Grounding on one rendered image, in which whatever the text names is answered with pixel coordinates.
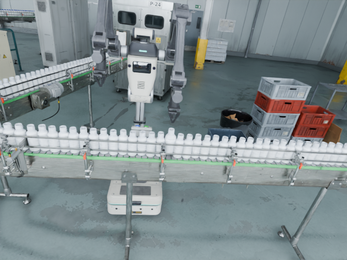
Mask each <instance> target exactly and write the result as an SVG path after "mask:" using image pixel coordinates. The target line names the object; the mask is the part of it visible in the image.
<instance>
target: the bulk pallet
mask: <svg viewBox="0 0 347 260"><path fill-rule="evenodd" d="M207 39H208V45H207V51H206V56H205V60H206V59H207V60H208V61H205V62H211V63H223V64H224V63H225V59H226V50H227V46H228V42H229V41H227V40H224V39H221V38H212V37H207ZM214 61H219V62H214Z"/></svg>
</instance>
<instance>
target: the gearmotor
mask: <svg viewBox="0 0 347 260"><path fill-rule="evenodd" d="M63 92H64V87H63V85H62V84H61V83H59V82H55V83H52V84H48V85H46V86H43V87H41V88H40V89H39V91H37V92H35V93H32V94H30V97H31V104H32V107H33V110H36V108H38V109H41V110H42V109H45V108H47V107H49V106H50V100H49V99H50V98H53V97H55V98H56V97H57V98H58V106H59V96H60V95H61V94H62V93H63ZM58 111H59V109H58ZM58 111H57V113H58ZM57 113H56V114H57ZM56 114H54V115H53V116H55V115H56ZM53 116H51V117H53ZM51 117H49V118H51ZM49 118H47V119H49ZM47 119H44V120H47ZM44 120H42V121H44Z"/></svg>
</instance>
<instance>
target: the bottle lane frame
mask: <svg viewBox="0 0 347 260"><path fill-rule="evenodd" d="M24 156H25V160H26V164H30V165H31V167H30V168H29V169H28V170H27V174H24V175H23V174H22V175H23V176H22V177H40V178H71V179H86V173H85V163H84V159H83V156H80V154H79V155H73V154H72V155H66V154H65V155H60V153H59V154H53V153H52V154H47V153H45V154H40V152H39V153H38V154H36V153H33V152H32V153H26V152H25V153H24ZM89 161H92V162H93V165H92V167H93V171H92V172H91V177H90V178H89V180H118V181H121V174H122V173H123V172H135V173H136V174H137V181H148V182H159V177H160V167H161V159H160V158H159V159H154V158H153V159H148V158H142V157H141V158H136V157H135V158H130V157H129V158H124V156H123V157H118V156H117V157H111V156H110V157H105V156H103V157H102V156H99V155H98V156H92V155H91V156H87V165H88V169H89V167H90V162H89ZM163 164H165V168H164V170H165V171H164V175H163V178H164V180H163V181H162V182H178V183H209V184H226V180H227V178H228V176H227V175H228V172H229V168H230V167H231V165H232V162H223V161H222V162H217V161H216V162H213V161H206V160H205V161H195V160H194V161H191V160H189V159H188V160H183V159H182V160H178V159H177V160H172V159H171V160H169V159H164V163H163ZM296 168H297V165H296V166H293V165H282V164H281V165H277V164H275V165H272V164H270V165H269V164H266V163H265V164H256V163H254V164H251V163H248V164H247V163H245V162H244V163H239V162H238V163H236V164H235V166H234V167H233V170H232V175H233V177H232V179H231V183H229V184H239V185H270V186H288V185H289V182H290V180H289V176H290V175H291V171H292V170H296ZM293 174H294V173H293ZM295 177H296V180H295V181H294V185H293V186H300V187H328V186H329V184H330V182H331V181H333V180H343V184H342V186H341V188H346V185H347V182H346V178H347V168H342V167H340V168H337V167H322V166H321V167H317V166H316V167H313V166H302V168H301V169H299V170H298V172H297V174H296V176H295ZM291 186H292V185H291Z"/></svg>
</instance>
